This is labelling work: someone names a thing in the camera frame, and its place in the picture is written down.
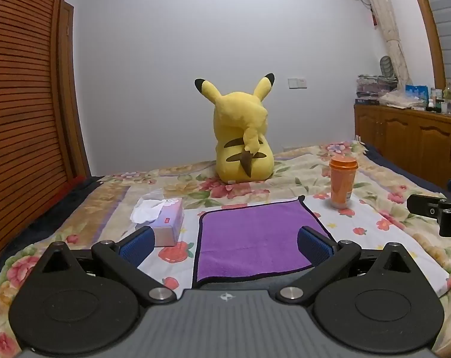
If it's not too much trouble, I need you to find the stack of folded cloths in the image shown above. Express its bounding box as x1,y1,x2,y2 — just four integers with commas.
356,74,398,101

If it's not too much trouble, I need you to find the wooden window frame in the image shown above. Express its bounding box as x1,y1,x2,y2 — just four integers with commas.
405,0,447,91

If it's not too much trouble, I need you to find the beige crumpled cloth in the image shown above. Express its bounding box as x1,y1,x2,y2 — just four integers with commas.
380,90,428,111

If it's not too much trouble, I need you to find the beige lace curtain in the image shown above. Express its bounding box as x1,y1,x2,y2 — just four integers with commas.
355,0,413,85

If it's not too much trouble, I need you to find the wooden louvred wardrobe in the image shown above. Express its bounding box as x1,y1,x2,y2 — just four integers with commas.
0,0,92,280

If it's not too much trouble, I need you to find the floral bed sheet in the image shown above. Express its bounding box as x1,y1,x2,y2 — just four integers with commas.
0,140,451,358

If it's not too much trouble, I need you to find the tissue box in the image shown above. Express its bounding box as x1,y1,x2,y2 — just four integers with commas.
130,188,185,248

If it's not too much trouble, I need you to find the purple towel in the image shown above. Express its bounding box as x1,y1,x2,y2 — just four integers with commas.
191,195,338,284

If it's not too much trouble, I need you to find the orange cup with lid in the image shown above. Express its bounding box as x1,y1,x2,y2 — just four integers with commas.
329,155,359,209

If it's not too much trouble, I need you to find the blue packet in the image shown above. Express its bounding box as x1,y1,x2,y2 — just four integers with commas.
405,84,430,102

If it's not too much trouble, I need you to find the grey window blind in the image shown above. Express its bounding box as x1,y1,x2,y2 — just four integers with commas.
421,0,451,87

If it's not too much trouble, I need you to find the yellow plush toy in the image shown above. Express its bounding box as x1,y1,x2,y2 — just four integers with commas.
194,73,276,185

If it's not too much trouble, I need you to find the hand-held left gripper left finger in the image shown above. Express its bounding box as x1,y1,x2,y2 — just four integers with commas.
35,226,177,305

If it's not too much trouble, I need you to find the grey hand fan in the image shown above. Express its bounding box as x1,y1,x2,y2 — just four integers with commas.
380,55,396,79

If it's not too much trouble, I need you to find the wooden cabinet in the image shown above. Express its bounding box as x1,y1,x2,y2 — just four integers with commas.
354,103,451,184

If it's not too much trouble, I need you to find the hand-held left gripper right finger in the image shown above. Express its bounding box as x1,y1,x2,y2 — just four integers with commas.
278,226,420,303

